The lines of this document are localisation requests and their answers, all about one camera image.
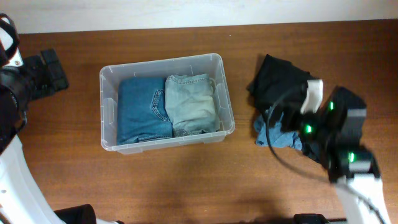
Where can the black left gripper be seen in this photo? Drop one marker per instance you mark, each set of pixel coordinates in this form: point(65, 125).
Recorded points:
point(53, 70)

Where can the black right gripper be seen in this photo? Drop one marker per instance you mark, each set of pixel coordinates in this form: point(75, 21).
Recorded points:
point(288, 111)

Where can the dark green garment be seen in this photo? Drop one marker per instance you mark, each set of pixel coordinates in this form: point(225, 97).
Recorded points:
point(314, 149)

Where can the dark blue jeans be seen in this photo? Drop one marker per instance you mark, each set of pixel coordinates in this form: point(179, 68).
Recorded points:
point(141, 111)

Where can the light grey jeans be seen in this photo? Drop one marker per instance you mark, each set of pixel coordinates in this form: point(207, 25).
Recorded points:
point(190, 105)

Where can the clear plastic storage bin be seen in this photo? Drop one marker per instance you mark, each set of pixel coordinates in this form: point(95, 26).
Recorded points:
point(110, 77)

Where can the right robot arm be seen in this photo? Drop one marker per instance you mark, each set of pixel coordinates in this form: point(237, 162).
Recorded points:
point(355, 175)

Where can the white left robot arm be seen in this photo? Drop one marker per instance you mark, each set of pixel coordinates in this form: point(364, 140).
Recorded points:
point(24, 80)

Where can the light blue crumpled cloth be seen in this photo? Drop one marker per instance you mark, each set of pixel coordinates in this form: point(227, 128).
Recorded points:
point(278, 138)

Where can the black folded garment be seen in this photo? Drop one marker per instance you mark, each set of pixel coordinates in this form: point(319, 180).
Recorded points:
point(274, 78)

